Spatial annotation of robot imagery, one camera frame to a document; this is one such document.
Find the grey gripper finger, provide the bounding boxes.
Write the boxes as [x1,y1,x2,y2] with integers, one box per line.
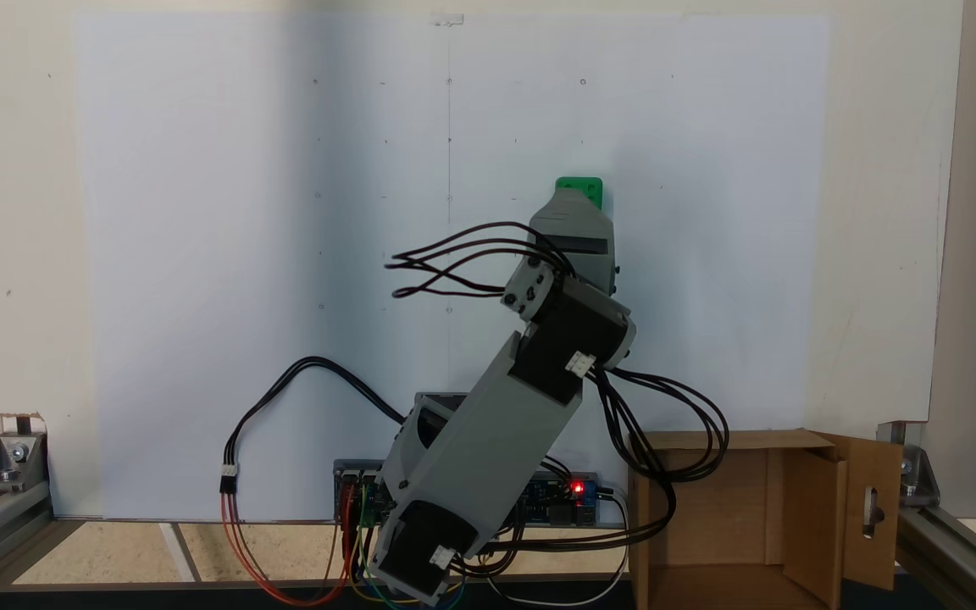
[529,188,614,238]

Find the green die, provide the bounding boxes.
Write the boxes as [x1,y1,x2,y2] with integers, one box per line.
[556,176,605,211]

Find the blue circuit board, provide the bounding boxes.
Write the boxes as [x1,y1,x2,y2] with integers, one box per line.
[522,471,602,529]

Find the brown cardboard box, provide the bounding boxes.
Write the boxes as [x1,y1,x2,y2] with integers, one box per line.
[628,428,905,610]

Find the white paper sheet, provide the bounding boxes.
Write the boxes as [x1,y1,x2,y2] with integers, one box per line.
[73,13,833,522]

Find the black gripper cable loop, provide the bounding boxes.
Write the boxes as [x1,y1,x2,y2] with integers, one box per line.
[384,221,578,300]

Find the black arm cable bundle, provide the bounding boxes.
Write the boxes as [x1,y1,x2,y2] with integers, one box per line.
[463,364,731,579]

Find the white cable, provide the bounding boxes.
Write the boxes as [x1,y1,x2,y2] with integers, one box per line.
[480,490,629,607]

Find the long black cable bundle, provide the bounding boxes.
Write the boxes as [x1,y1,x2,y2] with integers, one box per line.
[219,356,411,495]

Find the tall aluminium post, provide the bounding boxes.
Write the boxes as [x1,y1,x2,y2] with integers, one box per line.
[920,0,976,519]

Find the metal corner bracket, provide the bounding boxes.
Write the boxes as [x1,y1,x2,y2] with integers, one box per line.
[877,420,940,507]
[0,430,50,493]

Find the yellow green blue wires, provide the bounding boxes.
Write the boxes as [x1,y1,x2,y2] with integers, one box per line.
[349,483,468,610]

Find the red wire bundle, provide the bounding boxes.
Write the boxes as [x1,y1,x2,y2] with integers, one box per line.
[219,485,358,607]

